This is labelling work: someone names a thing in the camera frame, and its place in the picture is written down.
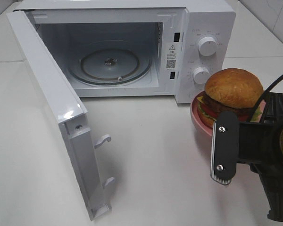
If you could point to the burger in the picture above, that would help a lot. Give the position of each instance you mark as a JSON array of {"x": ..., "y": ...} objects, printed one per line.
[{"x": 232, "y": 89}]

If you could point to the white microwave oven body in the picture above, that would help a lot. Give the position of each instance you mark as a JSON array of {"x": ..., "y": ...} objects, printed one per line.
[{"x": 169, "y": 29}]

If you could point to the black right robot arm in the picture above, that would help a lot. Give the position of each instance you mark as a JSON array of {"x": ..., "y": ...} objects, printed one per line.
[{"x": 258, "y": 144}]

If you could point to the lower white control knob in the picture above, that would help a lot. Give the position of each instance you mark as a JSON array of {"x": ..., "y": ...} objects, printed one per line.
[{"x": 201, "y": 75}]

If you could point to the round white door button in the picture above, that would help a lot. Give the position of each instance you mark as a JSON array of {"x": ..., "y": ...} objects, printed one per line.
[{"x": 194, "y": 93}]

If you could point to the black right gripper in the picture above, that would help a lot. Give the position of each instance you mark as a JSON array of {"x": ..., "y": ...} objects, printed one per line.
[{"x": 259, "y": 145}]

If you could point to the upper white control knob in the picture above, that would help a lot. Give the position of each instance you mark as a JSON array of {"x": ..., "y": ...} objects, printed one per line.
[{"x": 207, "y": 46}]

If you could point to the glass microwave turntable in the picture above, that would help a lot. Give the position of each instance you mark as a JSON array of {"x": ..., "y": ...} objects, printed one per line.
[{"x": 109, "y": 62}]

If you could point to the white control knob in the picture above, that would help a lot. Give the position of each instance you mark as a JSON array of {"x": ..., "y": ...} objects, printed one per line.
[
  {"x": 207, "y": 46},
  {"x": 201, "y": 75}
]

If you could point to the white microwave door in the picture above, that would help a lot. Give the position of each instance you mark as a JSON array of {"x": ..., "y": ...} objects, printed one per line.
[{"x": 69, "y": 112}]

